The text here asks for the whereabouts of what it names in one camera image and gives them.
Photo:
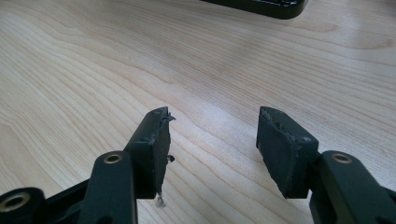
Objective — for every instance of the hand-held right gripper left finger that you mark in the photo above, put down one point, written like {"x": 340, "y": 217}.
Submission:
{"x": 154, "y": 155}

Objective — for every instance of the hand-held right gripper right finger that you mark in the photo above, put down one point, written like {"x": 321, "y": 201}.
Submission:
{"x": 283, "y": 155}

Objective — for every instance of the red and black shoe rack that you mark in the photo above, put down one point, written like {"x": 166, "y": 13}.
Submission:
{"x": 264, "y": 7}

